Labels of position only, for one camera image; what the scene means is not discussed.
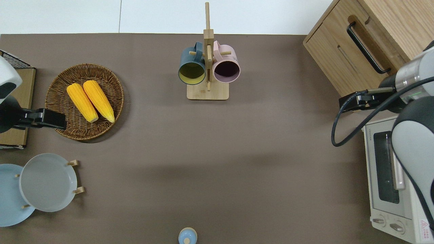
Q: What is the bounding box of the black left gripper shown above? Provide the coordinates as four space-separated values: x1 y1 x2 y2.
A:
14 108 67 131

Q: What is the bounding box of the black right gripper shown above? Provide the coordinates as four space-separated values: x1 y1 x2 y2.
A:
339 75 399 113

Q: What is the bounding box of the black metal drawer handle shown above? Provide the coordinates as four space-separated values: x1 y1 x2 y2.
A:
346 22 391 75

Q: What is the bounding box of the wooden drawer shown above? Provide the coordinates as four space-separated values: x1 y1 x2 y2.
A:
334 0 407 79

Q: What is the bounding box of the yellow corn cob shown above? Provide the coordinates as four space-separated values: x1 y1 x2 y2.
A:
83 80 116 123
66 83 99 123

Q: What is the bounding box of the woven wicker basket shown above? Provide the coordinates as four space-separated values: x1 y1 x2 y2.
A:
45 63 125 141

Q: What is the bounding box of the wooden plate rack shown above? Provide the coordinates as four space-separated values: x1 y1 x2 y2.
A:
14 159 85 209

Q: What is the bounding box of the light wooden cabinet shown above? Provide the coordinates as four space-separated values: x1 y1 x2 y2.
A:
303 0 434 99

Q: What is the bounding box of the grey plate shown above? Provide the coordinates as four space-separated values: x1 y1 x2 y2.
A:
19 153 78 213

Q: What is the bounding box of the cream toaster oven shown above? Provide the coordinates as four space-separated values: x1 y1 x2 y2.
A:
363 115 434 244

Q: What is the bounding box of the light blue plate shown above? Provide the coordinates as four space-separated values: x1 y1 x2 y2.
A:
0 164 36 227

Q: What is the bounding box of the pink mug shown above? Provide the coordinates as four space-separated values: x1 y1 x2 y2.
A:
212 40 241 83

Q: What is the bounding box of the wooden mug tree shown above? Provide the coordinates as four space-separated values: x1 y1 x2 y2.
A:
186 2 230 101

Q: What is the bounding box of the dark teal mug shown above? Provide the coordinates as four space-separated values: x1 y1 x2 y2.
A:
178 41 206 85

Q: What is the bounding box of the small light blue bottle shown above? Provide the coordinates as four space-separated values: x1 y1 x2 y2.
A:
178 227 198 244

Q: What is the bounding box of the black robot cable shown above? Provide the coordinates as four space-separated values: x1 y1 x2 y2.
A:
331 76 434 147

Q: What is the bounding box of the black wire grid rack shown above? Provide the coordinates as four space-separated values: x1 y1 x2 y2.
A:
0 50 33 69

